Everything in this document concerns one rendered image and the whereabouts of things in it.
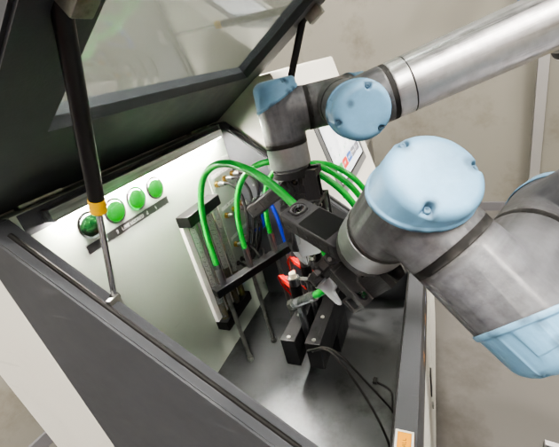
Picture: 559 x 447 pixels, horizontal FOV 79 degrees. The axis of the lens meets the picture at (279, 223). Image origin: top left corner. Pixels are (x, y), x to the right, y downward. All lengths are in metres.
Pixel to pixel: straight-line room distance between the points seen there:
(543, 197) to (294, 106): 0.36
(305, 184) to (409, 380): 0.44
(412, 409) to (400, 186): 0.56
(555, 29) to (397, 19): 2.77
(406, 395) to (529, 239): 0.50
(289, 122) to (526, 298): 0.42
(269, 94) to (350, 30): 2.85
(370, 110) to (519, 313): 0.28
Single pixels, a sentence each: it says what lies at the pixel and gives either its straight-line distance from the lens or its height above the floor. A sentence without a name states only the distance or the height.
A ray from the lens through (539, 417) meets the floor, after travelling 1.99.
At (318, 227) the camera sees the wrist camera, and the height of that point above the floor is 1.37.
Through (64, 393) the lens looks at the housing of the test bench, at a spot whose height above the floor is 1.09.
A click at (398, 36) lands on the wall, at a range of 3.30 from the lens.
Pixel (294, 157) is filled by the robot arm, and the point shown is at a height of 1.42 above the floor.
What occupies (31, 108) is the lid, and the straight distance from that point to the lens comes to 0.47.
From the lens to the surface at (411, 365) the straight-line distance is 0.81.
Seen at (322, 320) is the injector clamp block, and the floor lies 0.98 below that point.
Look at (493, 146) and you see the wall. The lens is 3.38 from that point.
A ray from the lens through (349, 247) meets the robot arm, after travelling 0.35.
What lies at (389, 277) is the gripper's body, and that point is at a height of 1.33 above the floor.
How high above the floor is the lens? 1.56
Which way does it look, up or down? 24 degrees down
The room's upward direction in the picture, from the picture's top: 14 degrees counter-clockwise
